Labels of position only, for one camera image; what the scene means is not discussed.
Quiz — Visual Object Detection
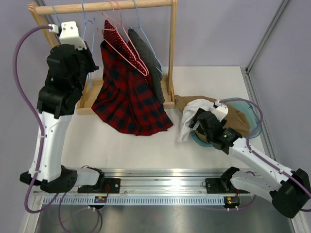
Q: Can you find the wooden clothes rack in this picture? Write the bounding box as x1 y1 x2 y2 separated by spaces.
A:
28 0 177 116

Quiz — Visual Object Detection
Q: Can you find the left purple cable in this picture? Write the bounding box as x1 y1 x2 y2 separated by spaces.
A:
12 26 64 214

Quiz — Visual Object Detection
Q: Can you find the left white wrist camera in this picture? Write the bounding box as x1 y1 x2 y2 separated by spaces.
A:
48 21 87 50

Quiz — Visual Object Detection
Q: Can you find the red plaid skirt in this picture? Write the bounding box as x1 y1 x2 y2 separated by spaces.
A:
92 41 173 136

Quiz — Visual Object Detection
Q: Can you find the red dotted skirt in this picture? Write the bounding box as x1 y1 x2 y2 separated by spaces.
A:
103 19 152 88

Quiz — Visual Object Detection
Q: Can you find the teal plastic bin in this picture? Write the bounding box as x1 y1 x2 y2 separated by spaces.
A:
189 98 263 148

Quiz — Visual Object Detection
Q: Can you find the tan pleated skirt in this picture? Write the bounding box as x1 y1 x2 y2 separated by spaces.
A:
175 95 250 136

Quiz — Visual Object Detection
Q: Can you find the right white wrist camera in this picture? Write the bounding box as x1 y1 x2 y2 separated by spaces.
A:
212 100 228 122

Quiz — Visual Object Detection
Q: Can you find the aluminium frame post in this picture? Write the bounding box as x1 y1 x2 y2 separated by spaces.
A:
245 0 291 73

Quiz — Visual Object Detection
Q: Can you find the grey dotted skirt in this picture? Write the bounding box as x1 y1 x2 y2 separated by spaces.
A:
128 29 165 104

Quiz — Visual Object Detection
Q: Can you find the blue wire hanger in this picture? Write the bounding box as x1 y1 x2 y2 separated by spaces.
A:
81 0 96 52
52 5 92 88
129 0 164 74

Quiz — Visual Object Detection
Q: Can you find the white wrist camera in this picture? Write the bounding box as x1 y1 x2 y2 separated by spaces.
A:
48 21 87 50
212 100 228 122

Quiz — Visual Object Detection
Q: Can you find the white skirt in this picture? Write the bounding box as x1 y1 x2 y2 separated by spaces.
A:
175 96 215 143

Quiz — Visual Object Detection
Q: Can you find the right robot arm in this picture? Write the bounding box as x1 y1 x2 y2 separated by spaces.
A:
190 108 311 218

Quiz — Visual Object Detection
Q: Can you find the white slotted cable duct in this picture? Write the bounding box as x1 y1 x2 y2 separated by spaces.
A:
52 195 225 206

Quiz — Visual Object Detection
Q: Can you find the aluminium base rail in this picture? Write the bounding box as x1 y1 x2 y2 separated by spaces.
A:
33 168 297 196

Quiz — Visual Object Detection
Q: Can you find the pink wire hanger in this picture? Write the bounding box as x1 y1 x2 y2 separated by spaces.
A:
97 0 150 77
102 0 149 77

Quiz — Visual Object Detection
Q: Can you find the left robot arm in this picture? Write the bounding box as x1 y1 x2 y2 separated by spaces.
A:
19 44 105 194

